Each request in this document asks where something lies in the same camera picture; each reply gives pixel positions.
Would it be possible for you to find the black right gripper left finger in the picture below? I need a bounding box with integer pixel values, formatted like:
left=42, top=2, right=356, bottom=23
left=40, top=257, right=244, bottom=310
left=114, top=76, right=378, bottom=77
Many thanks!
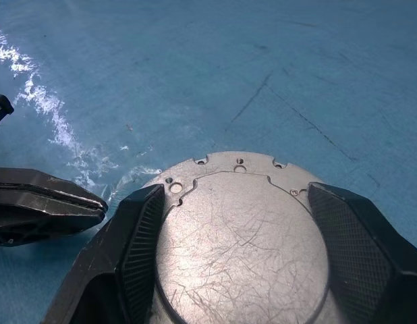
left=43, top=184, right=166, bottom=324

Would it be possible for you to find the silver round motor lid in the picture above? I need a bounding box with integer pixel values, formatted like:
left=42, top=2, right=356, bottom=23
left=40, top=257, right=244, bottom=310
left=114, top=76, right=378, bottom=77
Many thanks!
left=140, top=151, right=363, bottom=324

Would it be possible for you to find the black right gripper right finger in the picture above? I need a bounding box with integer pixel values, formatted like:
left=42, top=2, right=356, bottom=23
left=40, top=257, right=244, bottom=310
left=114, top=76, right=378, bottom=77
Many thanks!
left=307, top=181, right=417, bottom=324

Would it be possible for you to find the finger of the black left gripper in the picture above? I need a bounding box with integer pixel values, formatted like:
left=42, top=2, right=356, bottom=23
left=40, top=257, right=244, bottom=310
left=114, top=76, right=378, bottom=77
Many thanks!
left=0, top=167, right=109, bottom=248
left=0, top=93, right=15, bottom=133

